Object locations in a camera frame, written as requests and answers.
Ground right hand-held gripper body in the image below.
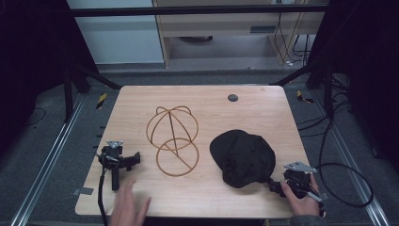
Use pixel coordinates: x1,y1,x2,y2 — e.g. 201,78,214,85
282,161,324,203

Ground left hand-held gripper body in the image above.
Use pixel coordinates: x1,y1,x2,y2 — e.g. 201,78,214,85
97,139,127,192

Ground black baseball cap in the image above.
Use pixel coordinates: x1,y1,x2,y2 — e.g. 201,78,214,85
209,129,278,189

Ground person's right hand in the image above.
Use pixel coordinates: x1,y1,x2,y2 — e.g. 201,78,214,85
279,174,322,218

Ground person's left hand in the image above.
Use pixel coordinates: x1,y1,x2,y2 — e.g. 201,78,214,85
109,178,152,226

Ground grey tape strip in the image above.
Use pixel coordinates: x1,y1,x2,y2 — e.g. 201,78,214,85
72,186,94,196

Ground yellow black striped tape marker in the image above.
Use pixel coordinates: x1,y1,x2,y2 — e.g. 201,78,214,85
296,89,314,105
95,92,108,110

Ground black metal stand strut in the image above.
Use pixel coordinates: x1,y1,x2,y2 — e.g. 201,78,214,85
62,60,122,124
270,60,335,121

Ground white cabinet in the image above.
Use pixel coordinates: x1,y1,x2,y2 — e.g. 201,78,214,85
66,0,166,66

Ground black curtain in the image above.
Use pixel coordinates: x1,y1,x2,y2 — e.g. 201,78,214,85
309,0,399,172
0,0,99,158

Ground light wooden desk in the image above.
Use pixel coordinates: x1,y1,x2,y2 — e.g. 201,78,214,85
152,0,328,70

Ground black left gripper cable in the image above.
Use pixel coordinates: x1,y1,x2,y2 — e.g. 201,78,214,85
97,165,109,226

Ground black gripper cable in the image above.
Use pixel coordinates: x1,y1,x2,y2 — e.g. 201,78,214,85
97,165,109,226
295,119,375,209

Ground brown wire hat stand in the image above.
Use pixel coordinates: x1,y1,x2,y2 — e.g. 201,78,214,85
145,105,200,178

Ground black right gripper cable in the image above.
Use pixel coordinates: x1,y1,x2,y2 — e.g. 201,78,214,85
295,119,375,209

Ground aluminium floor rail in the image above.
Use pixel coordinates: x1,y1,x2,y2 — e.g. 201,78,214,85
9,93,87,226
310,89,392,226

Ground black floor cables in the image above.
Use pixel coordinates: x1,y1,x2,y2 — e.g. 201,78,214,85
295,74,356,139

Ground thin black floor cable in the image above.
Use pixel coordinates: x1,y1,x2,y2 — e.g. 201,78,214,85
26,106,47,127

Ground bundle of desk cables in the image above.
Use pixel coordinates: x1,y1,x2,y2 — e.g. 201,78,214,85
273,12,311,68

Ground black horizontal frame bar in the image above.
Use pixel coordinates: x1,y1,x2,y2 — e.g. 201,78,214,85
69,4,329,18

